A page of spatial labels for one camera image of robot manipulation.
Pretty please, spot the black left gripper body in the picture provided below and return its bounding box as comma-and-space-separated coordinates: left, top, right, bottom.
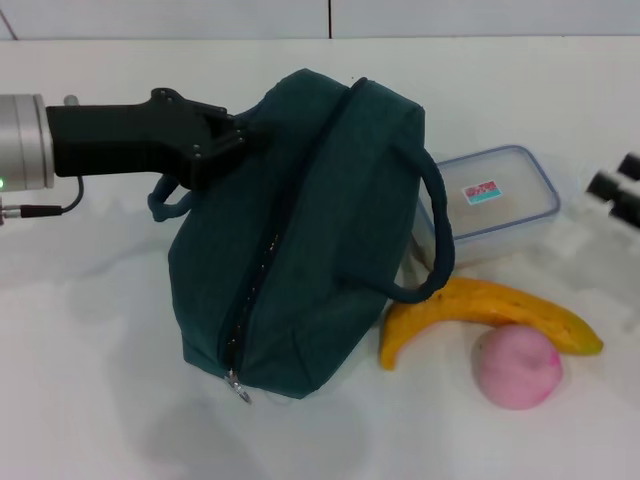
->
44, 87, 226, 191

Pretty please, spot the clear plastic blue-rimmed food box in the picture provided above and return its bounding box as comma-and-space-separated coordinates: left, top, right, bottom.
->
409, 144, 561, 271

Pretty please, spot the dark teal fabric lunch bag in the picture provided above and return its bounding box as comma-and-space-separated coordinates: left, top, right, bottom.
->
147, 68, 457, 401

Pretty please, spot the yellow banana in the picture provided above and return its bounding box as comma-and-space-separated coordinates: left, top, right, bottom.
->
379, 277, 605, 372

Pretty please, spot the pink toy peach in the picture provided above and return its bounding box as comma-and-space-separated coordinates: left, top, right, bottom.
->
473, 327, 565, 412

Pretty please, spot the silver zipper pull ring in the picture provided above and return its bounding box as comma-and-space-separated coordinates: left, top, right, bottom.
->
227, 369, 254, 405

